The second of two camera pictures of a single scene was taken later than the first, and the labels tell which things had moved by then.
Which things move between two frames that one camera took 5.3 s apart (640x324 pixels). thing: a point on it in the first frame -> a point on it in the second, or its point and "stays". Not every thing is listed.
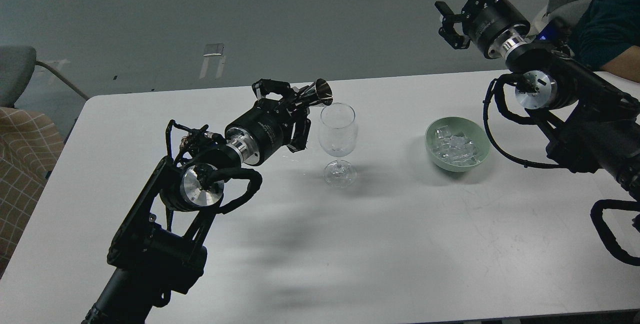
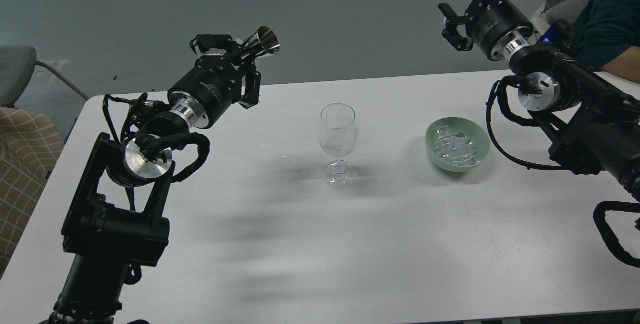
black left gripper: x=258 y=136 -> x=204 y=94
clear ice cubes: x=454 y=150 stays
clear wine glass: x=338 y=131 stays
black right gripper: x=491 y=23 stays
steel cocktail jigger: x=319 y=92 -> x=264 y=42
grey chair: x=17 y=64 stays
